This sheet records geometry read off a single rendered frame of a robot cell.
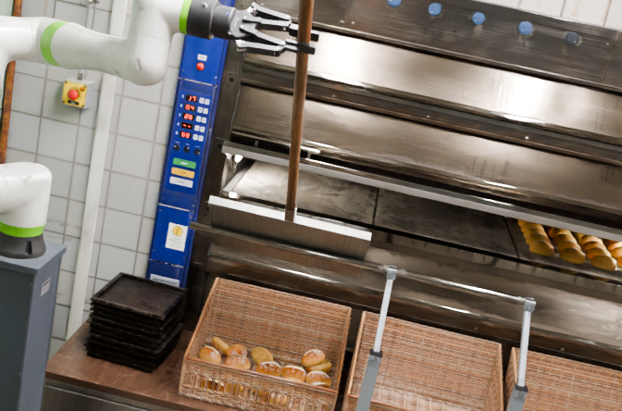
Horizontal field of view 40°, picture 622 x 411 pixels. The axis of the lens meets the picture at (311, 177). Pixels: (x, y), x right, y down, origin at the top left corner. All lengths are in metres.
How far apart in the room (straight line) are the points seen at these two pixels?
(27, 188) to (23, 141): 1.17
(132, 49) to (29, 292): 0.82
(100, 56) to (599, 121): 1.89
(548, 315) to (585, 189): 0.52
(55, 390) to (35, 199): 0.99
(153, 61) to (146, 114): 1.40
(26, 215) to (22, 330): 0.33
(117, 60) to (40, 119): 1.52
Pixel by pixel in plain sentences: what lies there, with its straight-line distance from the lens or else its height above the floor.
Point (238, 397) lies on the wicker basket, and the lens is 3.11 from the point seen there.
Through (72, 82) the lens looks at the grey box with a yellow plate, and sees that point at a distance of 3.38.
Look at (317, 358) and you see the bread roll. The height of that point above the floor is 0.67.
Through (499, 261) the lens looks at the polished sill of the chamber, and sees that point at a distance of 3.38.
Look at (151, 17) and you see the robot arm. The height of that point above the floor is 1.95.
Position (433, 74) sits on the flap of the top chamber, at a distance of 3.21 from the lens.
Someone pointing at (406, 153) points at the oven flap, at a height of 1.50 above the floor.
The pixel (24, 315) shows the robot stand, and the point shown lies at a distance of 2.52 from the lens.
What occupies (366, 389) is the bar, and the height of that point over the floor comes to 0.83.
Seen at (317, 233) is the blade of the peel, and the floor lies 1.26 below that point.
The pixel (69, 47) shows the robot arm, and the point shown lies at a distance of 2.20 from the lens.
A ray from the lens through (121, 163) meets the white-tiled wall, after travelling 3.45.
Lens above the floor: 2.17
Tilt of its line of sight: 15 degrees down
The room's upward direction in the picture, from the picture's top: 12 degrees clockwise
